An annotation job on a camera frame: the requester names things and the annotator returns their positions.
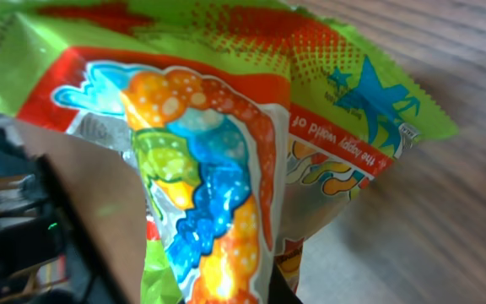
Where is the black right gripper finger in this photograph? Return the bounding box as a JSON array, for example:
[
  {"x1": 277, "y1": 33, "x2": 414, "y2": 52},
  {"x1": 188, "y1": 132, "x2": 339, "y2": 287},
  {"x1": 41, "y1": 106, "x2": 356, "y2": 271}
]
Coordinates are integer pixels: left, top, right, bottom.
[{"x1": 267, "y1": 264, "x2": 302, "y2": 304}]

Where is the green snack packet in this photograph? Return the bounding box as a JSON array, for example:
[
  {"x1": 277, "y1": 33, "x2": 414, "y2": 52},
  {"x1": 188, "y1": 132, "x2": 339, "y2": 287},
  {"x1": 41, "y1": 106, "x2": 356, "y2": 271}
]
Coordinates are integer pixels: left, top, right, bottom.
[{"x1": 0, "y1": 0, "x2": 457, "y2": 303}]

